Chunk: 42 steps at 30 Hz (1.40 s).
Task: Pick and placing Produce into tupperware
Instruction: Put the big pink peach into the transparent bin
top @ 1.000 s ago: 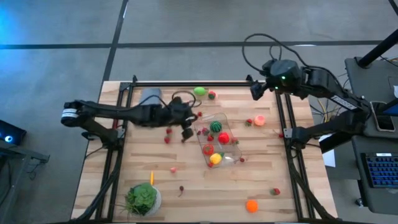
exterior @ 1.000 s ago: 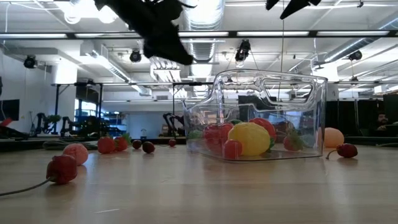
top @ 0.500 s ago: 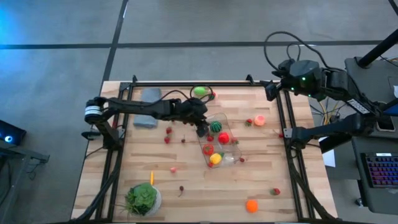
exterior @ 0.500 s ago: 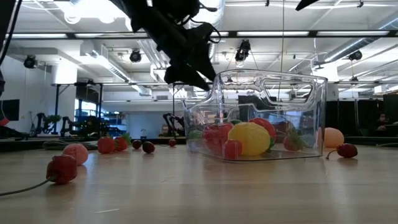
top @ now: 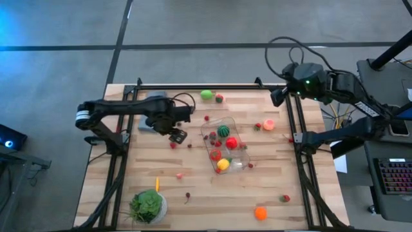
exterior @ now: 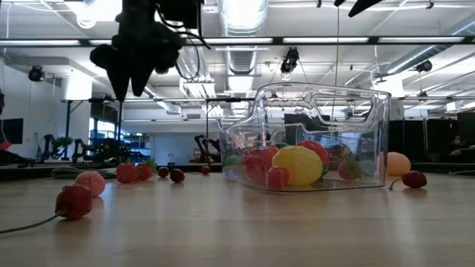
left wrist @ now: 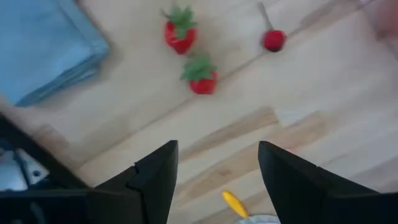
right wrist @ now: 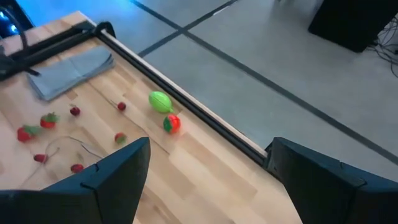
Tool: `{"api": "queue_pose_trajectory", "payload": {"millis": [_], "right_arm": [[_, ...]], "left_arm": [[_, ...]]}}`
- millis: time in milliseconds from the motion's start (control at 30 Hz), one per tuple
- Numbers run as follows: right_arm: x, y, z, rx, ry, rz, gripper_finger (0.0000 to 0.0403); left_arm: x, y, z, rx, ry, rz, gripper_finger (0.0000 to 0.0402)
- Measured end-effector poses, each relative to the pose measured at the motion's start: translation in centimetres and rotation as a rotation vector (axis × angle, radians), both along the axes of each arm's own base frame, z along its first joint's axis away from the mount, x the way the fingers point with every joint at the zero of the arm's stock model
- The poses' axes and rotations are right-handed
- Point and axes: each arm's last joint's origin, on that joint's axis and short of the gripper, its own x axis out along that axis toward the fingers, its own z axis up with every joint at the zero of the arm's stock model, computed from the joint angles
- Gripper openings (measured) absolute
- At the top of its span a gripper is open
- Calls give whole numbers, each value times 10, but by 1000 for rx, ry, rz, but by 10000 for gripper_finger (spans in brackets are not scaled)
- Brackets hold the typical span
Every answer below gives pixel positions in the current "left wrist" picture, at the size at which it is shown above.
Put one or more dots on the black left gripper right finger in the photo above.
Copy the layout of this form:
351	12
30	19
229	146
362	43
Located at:
295	180

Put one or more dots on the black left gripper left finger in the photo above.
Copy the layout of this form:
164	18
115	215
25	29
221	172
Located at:
155	180

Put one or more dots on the yellow pencil stick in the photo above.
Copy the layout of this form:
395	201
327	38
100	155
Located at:
234	203

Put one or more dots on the red strawberry green leaves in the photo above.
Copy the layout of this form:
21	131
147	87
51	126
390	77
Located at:
180	37
202	82

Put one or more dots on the red cherry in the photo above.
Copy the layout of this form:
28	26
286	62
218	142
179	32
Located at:
274	40

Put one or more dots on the grey folded cloth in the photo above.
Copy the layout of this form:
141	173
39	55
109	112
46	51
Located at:
43	46

